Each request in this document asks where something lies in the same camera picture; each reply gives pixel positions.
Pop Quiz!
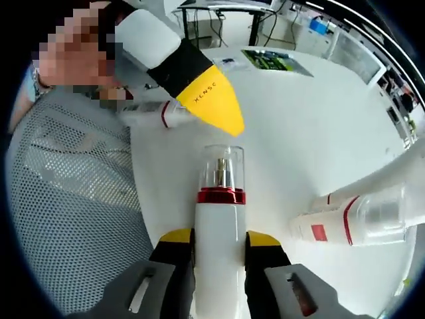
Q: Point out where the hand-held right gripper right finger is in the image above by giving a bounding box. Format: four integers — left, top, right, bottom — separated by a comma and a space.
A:
245, 231, 378, 319

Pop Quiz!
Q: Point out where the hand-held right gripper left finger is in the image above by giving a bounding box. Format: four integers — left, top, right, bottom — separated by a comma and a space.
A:
62, 228, 197, 319

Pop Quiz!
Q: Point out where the red-collared white skincare bottle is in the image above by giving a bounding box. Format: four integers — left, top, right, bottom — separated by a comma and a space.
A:
194, 145, 247, 319

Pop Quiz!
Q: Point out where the small white skincare bottle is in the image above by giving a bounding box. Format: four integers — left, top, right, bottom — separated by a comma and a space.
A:
288, 194, 408, 247
116, 99, 200, 130

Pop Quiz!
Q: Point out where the green printed packet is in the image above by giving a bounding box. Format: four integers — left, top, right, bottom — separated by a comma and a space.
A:
241, 49, 313, 77

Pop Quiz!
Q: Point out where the white standing desk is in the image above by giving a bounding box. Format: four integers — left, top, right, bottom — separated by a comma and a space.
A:
172, 0, 276, 47

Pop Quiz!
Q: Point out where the grey mesh chair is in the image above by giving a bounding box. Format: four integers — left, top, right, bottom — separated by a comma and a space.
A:
5, 86, 160, 315

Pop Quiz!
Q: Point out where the light blue wristband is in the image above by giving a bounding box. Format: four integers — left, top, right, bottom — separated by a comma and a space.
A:
32, 64, 54, 97

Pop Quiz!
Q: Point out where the frosted glass partition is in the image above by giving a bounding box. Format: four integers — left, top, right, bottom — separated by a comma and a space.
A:
331, 28, 388, 84

